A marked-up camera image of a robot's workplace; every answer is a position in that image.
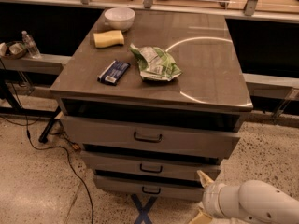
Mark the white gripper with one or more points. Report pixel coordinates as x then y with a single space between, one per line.
210 196

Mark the grey drawer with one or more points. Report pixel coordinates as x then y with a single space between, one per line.
104 163
146 137
149 188

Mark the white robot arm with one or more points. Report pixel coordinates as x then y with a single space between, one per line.
254 201

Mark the grey bottom drawer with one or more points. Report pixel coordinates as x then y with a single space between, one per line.
149 188

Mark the grey top drawer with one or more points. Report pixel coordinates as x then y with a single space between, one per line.
146 137

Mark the grey drawer cabinet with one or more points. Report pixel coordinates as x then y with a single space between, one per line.
210 94

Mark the blue tape cross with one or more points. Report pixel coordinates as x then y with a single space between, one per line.
143 209

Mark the green chip bag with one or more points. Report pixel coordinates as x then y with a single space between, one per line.
155 64

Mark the blue snack bar wrapper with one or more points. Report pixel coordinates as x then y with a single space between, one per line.
113 73

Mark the black stand leg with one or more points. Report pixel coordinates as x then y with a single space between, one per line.
43 138

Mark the yellow sponge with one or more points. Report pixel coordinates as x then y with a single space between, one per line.
108 39

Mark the white bowl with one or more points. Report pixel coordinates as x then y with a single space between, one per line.
120 18

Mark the clear plastic water bottle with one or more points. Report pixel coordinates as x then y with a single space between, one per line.
30 44

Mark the dark basket with items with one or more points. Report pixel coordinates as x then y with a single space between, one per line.
12 50

